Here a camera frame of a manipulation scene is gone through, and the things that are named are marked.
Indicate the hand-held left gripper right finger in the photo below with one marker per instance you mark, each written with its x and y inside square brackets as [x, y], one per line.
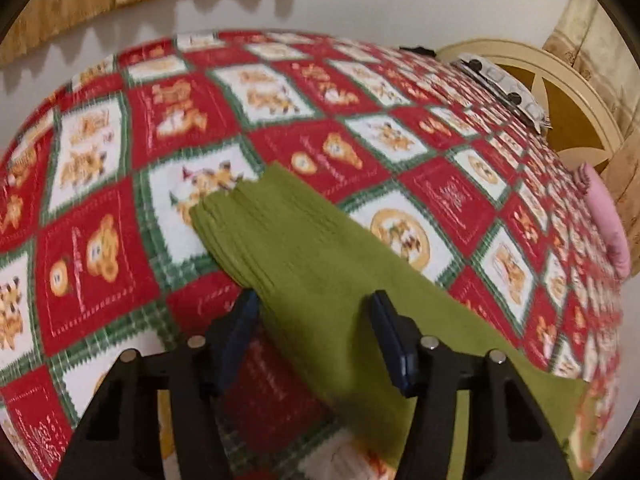
[395, 345]

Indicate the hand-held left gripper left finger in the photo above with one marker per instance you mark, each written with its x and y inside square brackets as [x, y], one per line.
[239, 336]

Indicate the green knitted garment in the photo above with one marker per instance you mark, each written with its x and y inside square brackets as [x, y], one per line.
[310, 260]

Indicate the red printed blanket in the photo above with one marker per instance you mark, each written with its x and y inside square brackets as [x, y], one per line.
[100, 260]

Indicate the pink pillow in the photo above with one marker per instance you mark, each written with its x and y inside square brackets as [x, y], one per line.
[607, 215]

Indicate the black and white patterned pillow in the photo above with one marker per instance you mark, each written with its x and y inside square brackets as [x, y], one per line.
[502, 81]

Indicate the cream round bed headboard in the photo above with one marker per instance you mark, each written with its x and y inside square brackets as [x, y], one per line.
[575, 110]

